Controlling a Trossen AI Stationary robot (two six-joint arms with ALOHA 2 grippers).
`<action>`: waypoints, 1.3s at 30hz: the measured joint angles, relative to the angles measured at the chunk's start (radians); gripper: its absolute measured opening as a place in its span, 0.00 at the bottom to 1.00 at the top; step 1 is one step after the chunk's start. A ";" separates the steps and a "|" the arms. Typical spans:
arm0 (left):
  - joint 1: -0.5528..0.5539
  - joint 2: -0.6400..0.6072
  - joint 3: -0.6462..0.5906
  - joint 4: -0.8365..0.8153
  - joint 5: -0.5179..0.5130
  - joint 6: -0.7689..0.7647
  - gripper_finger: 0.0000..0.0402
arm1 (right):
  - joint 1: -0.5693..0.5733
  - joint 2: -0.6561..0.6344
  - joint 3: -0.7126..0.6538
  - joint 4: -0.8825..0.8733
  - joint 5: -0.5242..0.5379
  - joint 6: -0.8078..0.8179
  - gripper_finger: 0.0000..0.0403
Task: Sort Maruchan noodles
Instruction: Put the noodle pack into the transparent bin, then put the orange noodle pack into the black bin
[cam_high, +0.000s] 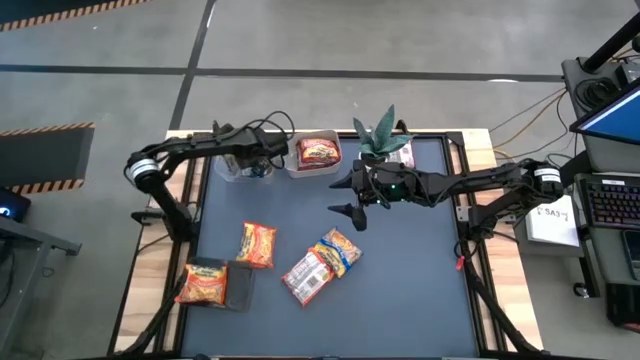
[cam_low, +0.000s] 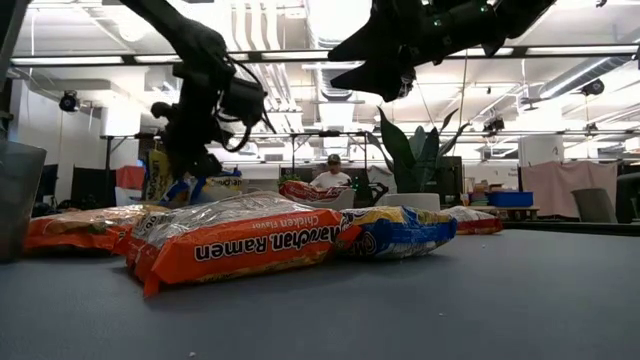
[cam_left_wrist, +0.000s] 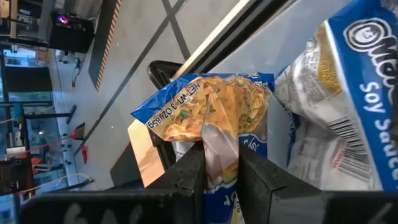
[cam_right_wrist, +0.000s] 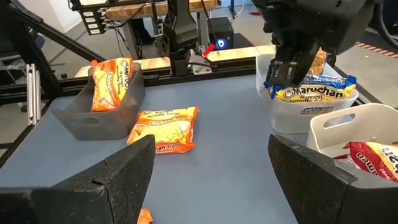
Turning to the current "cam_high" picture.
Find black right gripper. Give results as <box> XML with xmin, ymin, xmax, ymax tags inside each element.
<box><xmin>327</xmin><ymin>163</ymin><xmax>419</xmax><ymax>232</ymax></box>

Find red beef ramen pack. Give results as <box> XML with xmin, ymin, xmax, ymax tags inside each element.
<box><xmin>295</xmin><ymin>137</ymin><xmax>343</xmax><ymax>172</ymax></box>
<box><xmin>280</xmin><ymin>248</ymin><xmax>336</xmax><ymax>308</ymax></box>
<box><xmin>389</xmin><ymin>141</ymin><xmax>417</xmax><ymax>170</ymax></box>

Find orange chicken ramen pack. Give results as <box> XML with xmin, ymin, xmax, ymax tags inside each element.
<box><xmin>174</xmin><ymin>263</ymin><xmax>229</xmax><ymax>307</ymax></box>
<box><xmin>235</xmin><ymin>220</ymin><xmax>278</xmax><ymax>270</ymax></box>

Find white plastic bin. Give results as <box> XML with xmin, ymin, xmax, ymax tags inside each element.
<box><xmin>283</xmin><ymin>128</ymin><xmax>344</xmax><ymax>180</ymax></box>

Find clear plastic bin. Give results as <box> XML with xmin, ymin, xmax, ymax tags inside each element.
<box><xmin>214</xmin><ymin>152</ymin><xmax>275</xmax><ymax>184</ymax></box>

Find snake plant in white pot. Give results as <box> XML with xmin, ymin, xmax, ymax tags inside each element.
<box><xmin>352</xmin><ymin>103</ymin><xmax>417</xmax><ymax>169</ymax></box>

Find dark grey plastic bin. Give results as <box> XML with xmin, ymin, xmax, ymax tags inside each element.
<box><xmin>185</xmin><ymin>256</ymin><xmax>257</xmax><ymax>314</ymax></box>

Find white SA3 label sheet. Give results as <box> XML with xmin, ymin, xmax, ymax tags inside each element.
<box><xmin>523</xmin><ymin>193</ymin><xmax>581</xmax><ymax>250</ymax></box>

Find black hazard-striped floor mat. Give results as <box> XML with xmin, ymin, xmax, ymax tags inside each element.
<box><xmin>0</xmin><ymin>122</ymin><xmax>96</xmax><ymax>195</ymax></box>
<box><xmin>0</xmin><ymin>0</ymin><xmax>154</xmax><ymax>32</ymax></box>

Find black diagonal stand beam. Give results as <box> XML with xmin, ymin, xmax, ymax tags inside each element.
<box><xmin>559</xmin><ymin>151</ymin><xmax>592</xmax><ymax>186</ymax></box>

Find grey metal desk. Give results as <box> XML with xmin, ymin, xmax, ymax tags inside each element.
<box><xmin>0</xmin><ymin>214</ymin><xmax>83</xmax><ymax>359</ymax></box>

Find grey equipment cart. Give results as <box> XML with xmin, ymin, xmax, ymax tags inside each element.
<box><xmin>560</xmin><ymin>57</ymin><xmax>640</xmax><ymax>281</ymax></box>

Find black computer with blue light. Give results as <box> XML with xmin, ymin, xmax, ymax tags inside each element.
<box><xmin>0</xmin><ymin>186</ymin><xmax>32</xmax><ymax>224</ymax></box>

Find backlit black keyboard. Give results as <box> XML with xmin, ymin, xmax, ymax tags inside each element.
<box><xmin>579</xmin><ymin>173</ymin><xmax>640</xmax><ymax>230</ymax></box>

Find monitor with blue screen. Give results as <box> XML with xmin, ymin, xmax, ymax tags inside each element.
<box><xmin>569</xmin><ymin>79</ymin><xmax>640</xmax><ymax>147</ymax></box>

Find black tablet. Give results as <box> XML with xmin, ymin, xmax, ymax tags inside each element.
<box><xmin>621</xmin><ymin>228</ymin><xmax>640</xmax><ymax>281</ymax></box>

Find black computer tower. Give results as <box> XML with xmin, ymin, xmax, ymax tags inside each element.
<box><xmin>605</xmin><ymin>282</ymin><xmax>640</xmax><ymax>332</ymax></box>

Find black pole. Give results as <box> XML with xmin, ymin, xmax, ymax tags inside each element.
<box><xmin>581</xmin><ymin>12</ymin><xmax>640</xmax><ymax>75</ymax></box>

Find black table frame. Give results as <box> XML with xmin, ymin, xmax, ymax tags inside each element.
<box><xmin>114</xmin><ymin>119</ymin><xmax>544</xmax><ymax>359</ymax></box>

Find yellow floor cable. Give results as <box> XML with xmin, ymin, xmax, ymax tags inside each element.
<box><xmin>488</xmin><ymin>87</ymin><xmax>571</xmax><ymax>162</ymax></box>

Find coiled black cable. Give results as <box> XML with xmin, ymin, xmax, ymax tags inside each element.
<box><xmin>573</xmin><ymin>77</ymin><xmax>622</xmax><ymax>110</ymax></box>

